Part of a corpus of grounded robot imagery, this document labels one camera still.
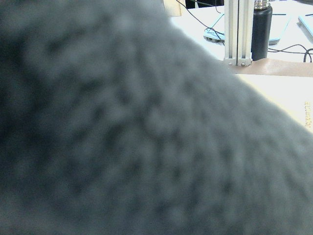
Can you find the black water bottle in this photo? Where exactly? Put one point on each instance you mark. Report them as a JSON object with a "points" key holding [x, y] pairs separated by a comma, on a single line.
{"points": [[262, 16]]}

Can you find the blue teach pendant tablet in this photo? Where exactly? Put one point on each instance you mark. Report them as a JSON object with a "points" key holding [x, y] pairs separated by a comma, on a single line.
{"points": [[279, 23]]}

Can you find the grey microfibre cloth pink underside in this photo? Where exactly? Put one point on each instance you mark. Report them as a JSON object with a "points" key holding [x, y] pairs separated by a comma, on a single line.
{"points": [[112, 122]]}

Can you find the aluminium frame post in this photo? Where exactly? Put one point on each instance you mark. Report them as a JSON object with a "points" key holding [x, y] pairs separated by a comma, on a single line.
{"points": [[238, 20]]}

